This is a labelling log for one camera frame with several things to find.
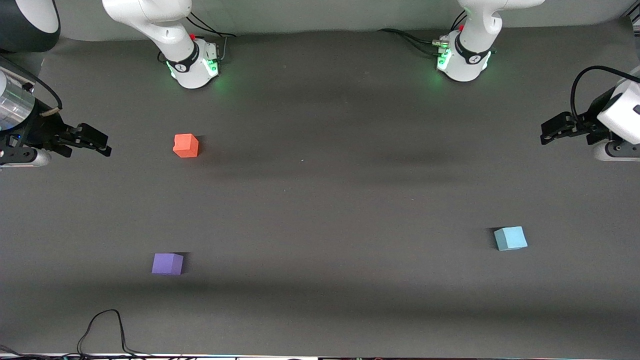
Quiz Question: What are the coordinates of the black looped table cable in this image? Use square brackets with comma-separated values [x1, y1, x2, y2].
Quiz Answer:
[77, 309, 157, 359]

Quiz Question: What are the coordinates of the orange foam block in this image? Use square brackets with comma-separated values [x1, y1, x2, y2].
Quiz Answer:
[173, 133, 200, 159]

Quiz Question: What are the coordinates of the black base cable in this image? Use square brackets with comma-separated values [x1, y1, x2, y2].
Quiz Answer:
[186, 12, 237, 62]
[377, 28, 447, 54]

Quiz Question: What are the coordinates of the black table edge cable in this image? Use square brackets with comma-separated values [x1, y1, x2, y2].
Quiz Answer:
[0, 344, 78, 360]

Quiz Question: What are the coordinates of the purple foam block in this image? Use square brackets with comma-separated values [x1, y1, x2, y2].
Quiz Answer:
[151, 253, 185, 276]

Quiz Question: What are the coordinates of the light blue foam block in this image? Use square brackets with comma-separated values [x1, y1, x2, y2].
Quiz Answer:
[494, 226, 528, 252]

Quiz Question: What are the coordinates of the black right base cable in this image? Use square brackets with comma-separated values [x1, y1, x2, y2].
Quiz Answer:
[186, 12, 237, 62]

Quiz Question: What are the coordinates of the black left base cable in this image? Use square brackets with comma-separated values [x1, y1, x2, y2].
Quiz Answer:
[377, 28, 447, 54]

